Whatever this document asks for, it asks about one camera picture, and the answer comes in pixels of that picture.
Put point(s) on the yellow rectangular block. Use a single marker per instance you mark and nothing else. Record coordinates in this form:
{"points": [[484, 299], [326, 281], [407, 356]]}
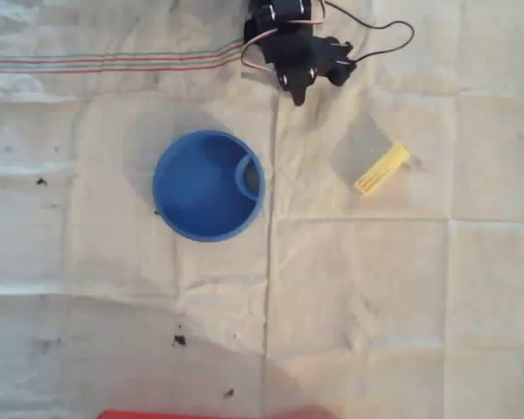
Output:
{"points": [[382, 170]]}

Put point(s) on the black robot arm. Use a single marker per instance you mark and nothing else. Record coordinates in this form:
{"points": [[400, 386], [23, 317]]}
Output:
{"points": [[270, 26]]}

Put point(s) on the blue plastic bowl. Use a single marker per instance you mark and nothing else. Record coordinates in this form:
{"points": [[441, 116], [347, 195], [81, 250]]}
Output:
{"points": [[192, 187]]}

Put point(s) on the white cloth with coloured stripes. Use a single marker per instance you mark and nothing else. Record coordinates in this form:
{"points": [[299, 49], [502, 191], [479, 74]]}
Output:
{"points": [[113, 26]]}

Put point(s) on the plain white creased cloth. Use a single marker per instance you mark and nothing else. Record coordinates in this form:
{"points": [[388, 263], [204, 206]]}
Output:
{"points": [[375, 283]]}

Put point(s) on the dark debris clump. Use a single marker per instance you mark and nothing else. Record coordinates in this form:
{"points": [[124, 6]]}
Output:
{"points": [[179, 340], [40, 181]]}

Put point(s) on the red flat object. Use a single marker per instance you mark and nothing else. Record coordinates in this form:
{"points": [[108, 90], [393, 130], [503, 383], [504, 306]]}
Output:
{"points": [[201, 414]]}

